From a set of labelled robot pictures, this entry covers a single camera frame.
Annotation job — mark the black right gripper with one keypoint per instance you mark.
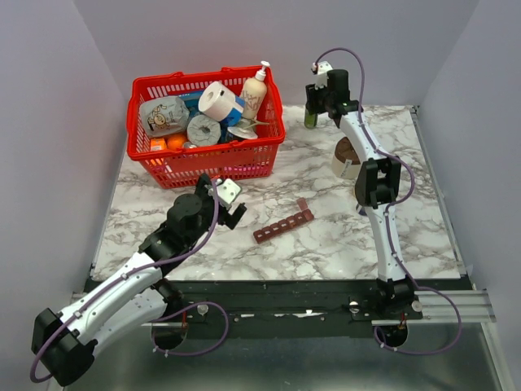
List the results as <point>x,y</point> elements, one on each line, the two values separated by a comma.
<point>311,93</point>

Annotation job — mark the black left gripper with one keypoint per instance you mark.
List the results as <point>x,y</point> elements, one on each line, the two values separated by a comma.
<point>231,221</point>

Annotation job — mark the green pill bottle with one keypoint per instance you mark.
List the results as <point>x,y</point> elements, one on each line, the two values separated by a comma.
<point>310,119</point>

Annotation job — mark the red weekly pill organizer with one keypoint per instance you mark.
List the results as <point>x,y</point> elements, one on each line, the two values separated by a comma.
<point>290,223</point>

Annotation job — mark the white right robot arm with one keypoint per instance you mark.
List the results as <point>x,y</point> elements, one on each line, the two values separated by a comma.
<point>377,184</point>

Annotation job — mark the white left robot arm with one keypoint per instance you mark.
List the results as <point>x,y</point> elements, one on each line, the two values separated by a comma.
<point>65,343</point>

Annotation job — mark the cream pump lotion bottle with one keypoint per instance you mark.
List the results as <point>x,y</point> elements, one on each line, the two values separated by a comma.
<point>254,91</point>

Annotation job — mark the brown lidded paper cup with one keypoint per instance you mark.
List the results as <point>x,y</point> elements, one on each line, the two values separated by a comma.
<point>345,162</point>

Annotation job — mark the blue box in basket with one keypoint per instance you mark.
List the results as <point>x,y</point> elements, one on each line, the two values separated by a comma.
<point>192,99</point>

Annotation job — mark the grey toilet paper roll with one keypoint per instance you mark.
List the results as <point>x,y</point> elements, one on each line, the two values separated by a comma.
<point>203,131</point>

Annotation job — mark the orange fruit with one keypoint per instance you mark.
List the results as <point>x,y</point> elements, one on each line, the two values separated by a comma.
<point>176,141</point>

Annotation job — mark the white toilet paper roll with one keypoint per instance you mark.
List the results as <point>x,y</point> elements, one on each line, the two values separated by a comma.
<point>217,101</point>

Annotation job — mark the orange small box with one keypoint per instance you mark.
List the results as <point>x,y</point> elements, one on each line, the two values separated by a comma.
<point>158,144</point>

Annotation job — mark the grey printed package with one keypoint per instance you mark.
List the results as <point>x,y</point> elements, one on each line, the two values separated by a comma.
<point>164,116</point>

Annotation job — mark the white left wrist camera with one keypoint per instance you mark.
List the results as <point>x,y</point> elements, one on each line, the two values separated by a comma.
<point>228,191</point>

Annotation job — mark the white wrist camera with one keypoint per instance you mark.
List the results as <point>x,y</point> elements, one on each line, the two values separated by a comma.
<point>228,191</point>
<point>320,70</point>

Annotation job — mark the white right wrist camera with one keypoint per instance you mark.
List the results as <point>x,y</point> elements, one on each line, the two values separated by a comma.
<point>320,70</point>

